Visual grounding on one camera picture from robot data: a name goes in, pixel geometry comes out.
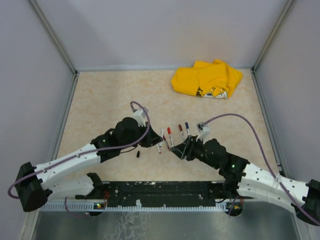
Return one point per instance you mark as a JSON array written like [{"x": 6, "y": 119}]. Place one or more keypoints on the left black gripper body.
[{"x": 140, "y": 133}]

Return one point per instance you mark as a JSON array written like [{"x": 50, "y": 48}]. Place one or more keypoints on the yellow folded t-shirt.
[{"x": 216, "y": 80}]

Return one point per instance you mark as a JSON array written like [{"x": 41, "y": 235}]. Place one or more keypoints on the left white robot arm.
[{"x": 35, "y": 185}]

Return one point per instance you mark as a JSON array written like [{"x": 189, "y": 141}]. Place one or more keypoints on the white pen blue markings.
[{"x": 182, "y": 135}]

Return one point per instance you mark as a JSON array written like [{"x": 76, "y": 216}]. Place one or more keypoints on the small red pen cap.
[{"x": 180, "y": 127}]

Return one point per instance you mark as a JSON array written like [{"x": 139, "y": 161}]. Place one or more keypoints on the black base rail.
[{"x": 159, "y": 193}]

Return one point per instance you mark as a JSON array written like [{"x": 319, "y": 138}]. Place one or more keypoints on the dark red pen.
[{"x": 166, "y": 143}]

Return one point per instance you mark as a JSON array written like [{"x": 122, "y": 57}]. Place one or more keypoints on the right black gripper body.
[{"x": 198, "y": 152}]

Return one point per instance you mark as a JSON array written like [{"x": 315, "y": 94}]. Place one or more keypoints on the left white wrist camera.
[{"x": 139, "y": 115}]

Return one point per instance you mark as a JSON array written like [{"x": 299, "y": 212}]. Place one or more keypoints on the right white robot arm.
[{"x": 245, "y": 179}]

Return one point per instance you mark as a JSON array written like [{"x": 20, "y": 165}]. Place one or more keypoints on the black capped marker pen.
[{"x": 161, "y": 135}]

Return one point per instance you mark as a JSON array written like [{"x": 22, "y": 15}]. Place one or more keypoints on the white slotted cable duct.
[{"x": 77, "y": 206}]

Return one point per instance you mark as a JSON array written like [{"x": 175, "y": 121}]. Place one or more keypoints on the white pen red tip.
[{"x": 171, "y": 140}]

